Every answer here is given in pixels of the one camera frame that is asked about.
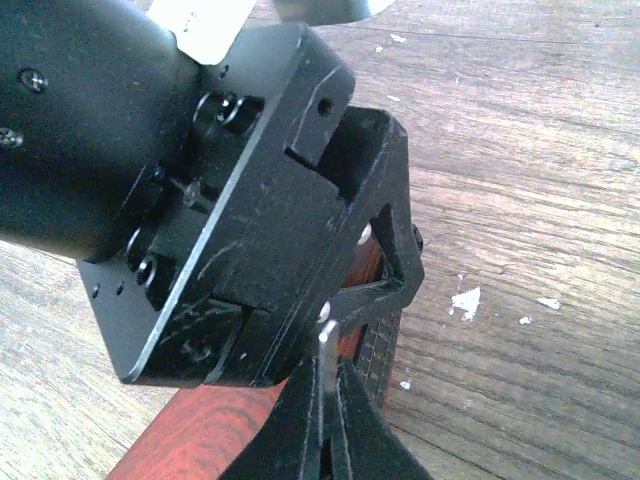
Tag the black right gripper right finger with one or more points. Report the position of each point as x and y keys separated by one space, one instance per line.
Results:
x=362 y=443

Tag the red wooden metronome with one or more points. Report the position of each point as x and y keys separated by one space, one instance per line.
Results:
x=198 y=433

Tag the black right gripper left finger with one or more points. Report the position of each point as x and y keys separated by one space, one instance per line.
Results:
x=288 y=446

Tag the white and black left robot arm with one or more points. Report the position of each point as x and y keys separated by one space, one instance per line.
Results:
x=97 y=104

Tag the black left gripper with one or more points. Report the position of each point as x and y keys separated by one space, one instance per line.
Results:
x=223 y=279

